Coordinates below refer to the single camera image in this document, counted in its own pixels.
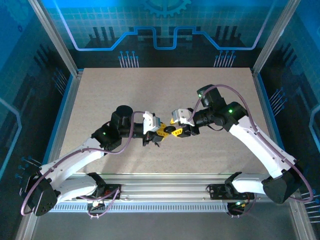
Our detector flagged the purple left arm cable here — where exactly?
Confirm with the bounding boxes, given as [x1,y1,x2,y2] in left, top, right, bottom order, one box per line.
[20,110,147,220]

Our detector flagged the aluminium side rail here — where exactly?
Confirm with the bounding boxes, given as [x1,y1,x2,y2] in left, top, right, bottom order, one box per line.
[250,69,286,161]
[41,71,83,182]

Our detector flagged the long aluminium base rail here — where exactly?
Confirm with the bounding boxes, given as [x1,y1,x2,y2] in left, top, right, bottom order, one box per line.
[32,172,301,202]

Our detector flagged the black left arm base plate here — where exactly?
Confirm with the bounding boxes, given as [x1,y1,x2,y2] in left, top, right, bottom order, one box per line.
[86,183,123,201]

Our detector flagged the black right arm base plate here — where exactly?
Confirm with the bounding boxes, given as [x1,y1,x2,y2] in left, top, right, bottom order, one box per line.
[208,183,255,201]

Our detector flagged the grey slotted cable duct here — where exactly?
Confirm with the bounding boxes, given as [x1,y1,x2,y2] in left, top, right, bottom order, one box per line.
[48,201,237,213]

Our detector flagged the aluminium frame post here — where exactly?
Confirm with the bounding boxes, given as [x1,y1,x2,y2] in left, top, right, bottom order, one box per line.
[251,0,302,77]
[27,0,83,77]
[288,199,317,240]
[14,212,38,240]

